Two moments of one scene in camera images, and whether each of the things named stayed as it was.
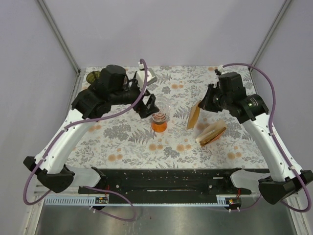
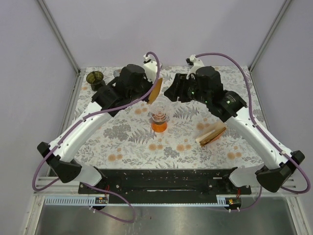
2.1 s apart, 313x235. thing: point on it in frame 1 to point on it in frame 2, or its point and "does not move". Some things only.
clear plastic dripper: [163, 104] does not move
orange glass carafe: [159, 126] does not move
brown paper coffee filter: [194, 114] to [155, 91]
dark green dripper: [92, 76] does not move
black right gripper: [206, 104] to [177, 87]
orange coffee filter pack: [212, 133] does not move
